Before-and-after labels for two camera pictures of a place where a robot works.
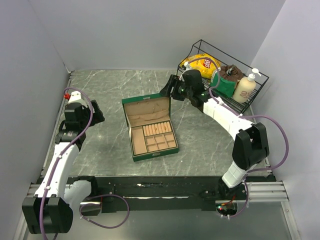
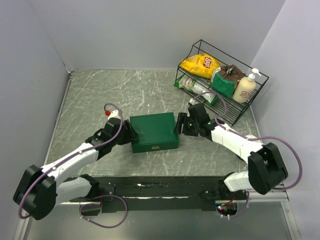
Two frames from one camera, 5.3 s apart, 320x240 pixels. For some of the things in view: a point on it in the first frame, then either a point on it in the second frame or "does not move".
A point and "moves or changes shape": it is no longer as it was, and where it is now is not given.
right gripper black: x=166 y=91 → x=182 y=119
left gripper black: x=97 y=116 → x=130 y=134
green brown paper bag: x=225 y=80 does not move
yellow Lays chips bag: x=204 y=63 does not move
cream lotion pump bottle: x=245 y=88 does not move
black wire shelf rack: x=224 y=77 does not move
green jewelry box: x=152 y=132 moves or changes shape
